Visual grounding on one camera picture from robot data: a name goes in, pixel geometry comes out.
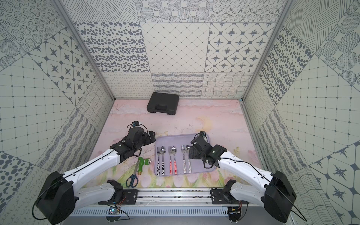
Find lavender placemat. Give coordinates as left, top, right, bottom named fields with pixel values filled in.
left=154, top=134, right=215, bottom=176

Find aluminium mounting rail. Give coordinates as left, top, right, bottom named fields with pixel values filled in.
left=65, top=183, right=277, bottom=210

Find black plastic tool case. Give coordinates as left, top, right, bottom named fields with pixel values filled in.
left=147, top=92, right=180, bottom=115

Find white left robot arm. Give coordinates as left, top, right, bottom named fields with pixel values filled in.
left=33, top=125, right=156, bottom=225

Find blue handled scissors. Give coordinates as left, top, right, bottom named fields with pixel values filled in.
left=126, top=163, right=139, bottom=188

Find white floral handle spoon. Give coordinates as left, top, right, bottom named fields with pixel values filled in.
left=185, top=145, right=192, bottom=173

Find green spray nozzle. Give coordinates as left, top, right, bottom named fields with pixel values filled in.
left=137, top=157, right=152, bottom=175

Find cow pattern handle fork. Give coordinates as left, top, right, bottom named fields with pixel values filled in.
left=156, top=147, right=160, bottom=176

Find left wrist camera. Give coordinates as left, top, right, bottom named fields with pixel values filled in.
left=132, top=121, right=140, bottom=127

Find pink handle spoon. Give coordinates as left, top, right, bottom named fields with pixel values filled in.
left=171, top=146, right=178, bottom=175

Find white floral handle fork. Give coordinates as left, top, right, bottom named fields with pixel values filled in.
left=181, top=145, right=187, bottom=174

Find pink handle fork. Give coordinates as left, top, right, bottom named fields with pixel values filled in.
left=168, top=146, right=173, bottom=175

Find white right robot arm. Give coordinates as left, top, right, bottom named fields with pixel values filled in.
left=191, top=133, right=297, bottom=223

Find cow pattern handle spoon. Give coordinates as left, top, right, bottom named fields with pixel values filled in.
left=160, top=146, right=166, bottom=176

